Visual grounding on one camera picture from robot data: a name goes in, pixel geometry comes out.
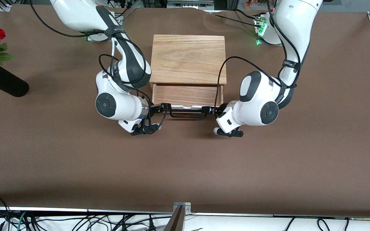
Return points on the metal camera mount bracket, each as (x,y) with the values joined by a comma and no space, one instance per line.
(178,221)

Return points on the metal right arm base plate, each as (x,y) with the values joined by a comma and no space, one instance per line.
(92,38)

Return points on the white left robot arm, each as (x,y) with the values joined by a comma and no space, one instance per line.
(259,102)

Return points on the brown table mat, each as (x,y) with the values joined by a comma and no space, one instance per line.
(75,160)

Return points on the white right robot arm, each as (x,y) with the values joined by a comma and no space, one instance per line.
(117,106)

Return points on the black cylindrical vase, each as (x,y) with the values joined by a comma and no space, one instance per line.
(8,85)

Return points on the wooden drawer cabinet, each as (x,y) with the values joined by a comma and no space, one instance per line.
(188,59)

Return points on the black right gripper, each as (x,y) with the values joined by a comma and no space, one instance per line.
(154,108)

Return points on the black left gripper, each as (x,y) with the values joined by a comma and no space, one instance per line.
(217,111)

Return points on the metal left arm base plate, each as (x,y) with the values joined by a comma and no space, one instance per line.
(262,41)

